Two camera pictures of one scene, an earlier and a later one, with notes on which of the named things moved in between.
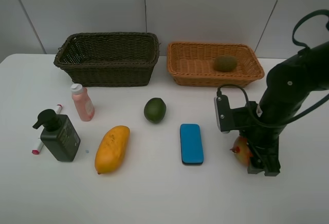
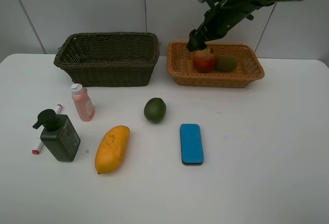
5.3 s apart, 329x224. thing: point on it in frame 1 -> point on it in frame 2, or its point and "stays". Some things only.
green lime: (154, 110) stays
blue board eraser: (191, 144) stays
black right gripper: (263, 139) -> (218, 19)
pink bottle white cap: (84, 106) stays
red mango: (241, 150) -> (204, 61)
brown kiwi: (225, 62) stays
